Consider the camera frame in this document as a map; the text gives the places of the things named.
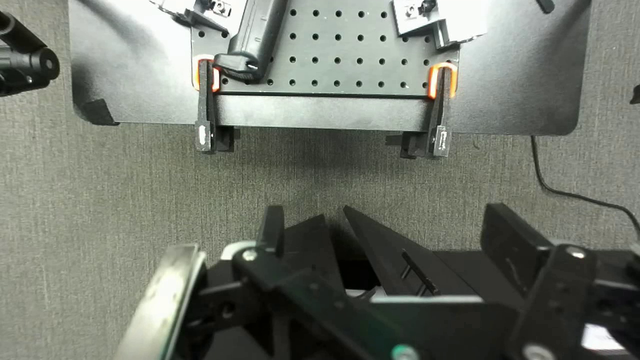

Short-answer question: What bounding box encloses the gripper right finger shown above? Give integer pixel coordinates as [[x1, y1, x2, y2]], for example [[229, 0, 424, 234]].
[[480, 202, 640, 360]]

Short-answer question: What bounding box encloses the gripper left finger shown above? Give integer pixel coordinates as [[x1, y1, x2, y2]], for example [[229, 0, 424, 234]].
[[186, 204, 426, 360]]

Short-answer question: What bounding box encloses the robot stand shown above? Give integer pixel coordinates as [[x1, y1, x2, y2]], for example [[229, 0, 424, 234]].
[[67, 0, 593, 137]]

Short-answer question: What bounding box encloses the black clamp with orange pad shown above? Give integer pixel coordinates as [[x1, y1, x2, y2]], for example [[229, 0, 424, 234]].
[[386, 62, 459, 161], [192, 54, 236, 154]]

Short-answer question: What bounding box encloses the black cable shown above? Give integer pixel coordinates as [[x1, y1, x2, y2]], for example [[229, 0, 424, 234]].
[[530, 135, 640, 232]]

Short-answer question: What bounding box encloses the silver metal bracket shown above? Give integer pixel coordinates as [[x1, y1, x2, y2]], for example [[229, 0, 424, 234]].
[[392, 0, 489, 51]]

